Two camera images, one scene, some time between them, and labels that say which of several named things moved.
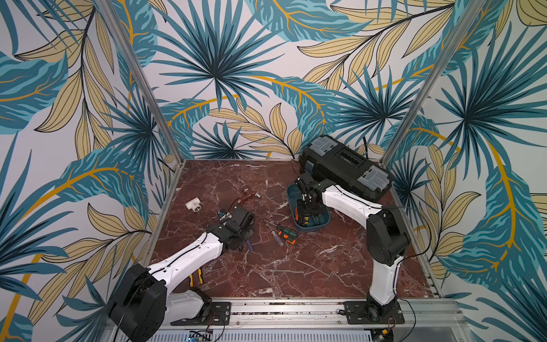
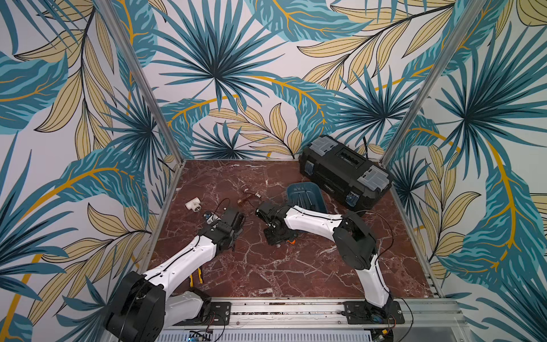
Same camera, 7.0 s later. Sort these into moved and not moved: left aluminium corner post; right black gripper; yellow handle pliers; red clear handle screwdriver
Moved: right black gripper
Not moved: yellow handle pliers; red clear handle screwdriver; left aluminium corner post
